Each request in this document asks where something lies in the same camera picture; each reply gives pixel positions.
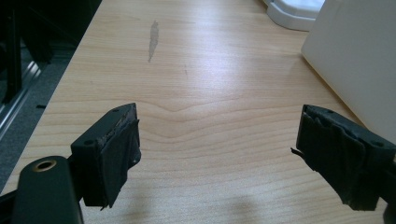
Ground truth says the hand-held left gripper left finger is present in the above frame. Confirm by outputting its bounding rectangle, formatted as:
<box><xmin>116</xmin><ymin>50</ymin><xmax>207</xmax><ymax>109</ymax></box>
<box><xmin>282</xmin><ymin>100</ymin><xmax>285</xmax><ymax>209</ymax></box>
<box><xmin>70</xmin><ymin>103</ymin><xmax>142</xmax><ymax>209</ymax></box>

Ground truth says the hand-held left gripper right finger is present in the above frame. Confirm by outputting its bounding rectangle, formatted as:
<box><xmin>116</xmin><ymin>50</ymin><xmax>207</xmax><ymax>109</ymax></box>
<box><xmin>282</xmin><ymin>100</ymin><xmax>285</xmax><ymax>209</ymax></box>
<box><xmin>290</xmin><ymin>104</ymin><xmax>396</xmax><ymax>212</ymax></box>

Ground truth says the white box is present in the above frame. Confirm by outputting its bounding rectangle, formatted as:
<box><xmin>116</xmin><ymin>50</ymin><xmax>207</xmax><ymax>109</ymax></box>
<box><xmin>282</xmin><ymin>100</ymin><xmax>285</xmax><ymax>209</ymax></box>
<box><xmin>301</xmin><ymin>0</ymin><xmax>396</xmax><ymax>146</ymax></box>

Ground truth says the black stand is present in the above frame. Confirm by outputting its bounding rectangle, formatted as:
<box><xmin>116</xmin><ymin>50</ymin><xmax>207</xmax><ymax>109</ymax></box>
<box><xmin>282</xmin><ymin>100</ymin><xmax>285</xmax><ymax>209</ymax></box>
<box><xmin>0</xmin><ymin>0</ymin><xmax>24</xmax><ymax>105</ymax></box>

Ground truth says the white plastic tray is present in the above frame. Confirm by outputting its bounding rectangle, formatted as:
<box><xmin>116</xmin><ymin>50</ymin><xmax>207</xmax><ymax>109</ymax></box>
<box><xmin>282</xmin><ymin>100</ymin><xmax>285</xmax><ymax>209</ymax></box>
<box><xmin>262</xmin><ymin>0</ymin><xmax>326</xmax><ymax>32</ymax></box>

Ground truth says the metal floor rail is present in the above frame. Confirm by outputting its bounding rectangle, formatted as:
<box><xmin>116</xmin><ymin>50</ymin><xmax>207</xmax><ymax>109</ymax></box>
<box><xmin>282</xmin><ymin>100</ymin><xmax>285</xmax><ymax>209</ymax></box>
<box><xmin>0</xmin><ymin>61</ymin><xmax>42</xmax><ymax>141</ymax></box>

